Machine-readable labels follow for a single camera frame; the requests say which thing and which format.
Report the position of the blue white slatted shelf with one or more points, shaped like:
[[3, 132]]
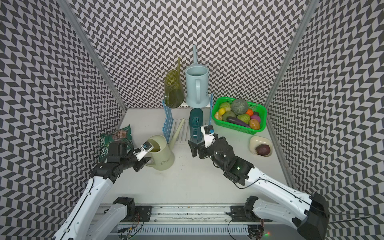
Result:
[[176, 131]]

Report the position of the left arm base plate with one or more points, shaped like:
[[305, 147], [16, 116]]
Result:
[[139, 213]]

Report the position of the dark purple fruit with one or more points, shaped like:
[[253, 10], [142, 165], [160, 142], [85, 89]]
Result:
[[263, 150]]

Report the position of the brown toy potato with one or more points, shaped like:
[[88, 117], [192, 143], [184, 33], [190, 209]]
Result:
[[254, 124]]

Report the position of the beige watering can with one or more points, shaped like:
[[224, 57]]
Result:
[[162, 156]]

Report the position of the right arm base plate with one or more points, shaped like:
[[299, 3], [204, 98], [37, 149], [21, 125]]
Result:
[[238, 214]]

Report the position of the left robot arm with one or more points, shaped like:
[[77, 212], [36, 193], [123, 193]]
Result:
[[78, 225]]

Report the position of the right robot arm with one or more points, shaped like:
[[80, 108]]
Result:
[[308, 214]]

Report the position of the netted green melon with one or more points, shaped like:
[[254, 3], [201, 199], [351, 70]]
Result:
[[239, 106]]

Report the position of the olive transparent watering can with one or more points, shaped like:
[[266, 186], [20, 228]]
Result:
[[174, 90]]

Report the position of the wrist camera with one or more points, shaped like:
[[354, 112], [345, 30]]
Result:
[[143, 150], [208, 135]]

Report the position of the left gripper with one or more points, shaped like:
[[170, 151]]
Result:
[[141, 163]]

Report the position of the green chips bag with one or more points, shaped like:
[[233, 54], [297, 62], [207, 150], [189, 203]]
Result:
[[122, 135]]

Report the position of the cream oval dish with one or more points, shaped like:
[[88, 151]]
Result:
[[255, 141]]

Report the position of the aluminium front rail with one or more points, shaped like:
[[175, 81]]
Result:
[[192, 210]]

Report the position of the dark teal watering can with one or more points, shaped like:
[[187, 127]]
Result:
[[195, 124]]

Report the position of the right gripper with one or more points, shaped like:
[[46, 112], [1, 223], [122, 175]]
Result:
[[194, 148]]

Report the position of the yellow toy lemon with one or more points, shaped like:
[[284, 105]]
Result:
[[222, 111]]

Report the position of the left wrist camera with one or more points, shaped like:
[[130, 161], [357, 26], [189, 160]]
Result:
[[143, 150]]

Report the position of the purple toy eggplant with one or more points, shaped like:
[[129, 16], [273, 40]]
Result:
[[233, 120]]

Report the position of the green plastic basket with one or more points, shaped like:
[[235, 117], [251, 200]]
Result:
[[256, 111]]

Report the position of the green toy cabbage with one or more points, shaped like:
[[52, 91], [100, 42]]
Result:
[[244, 118]]

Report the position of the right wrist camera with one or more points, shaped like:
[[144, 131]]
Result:
[[208, 135]]

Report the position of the light blue watering can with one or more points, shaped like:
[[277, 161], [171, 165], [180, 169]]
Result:
[[197, 80]]

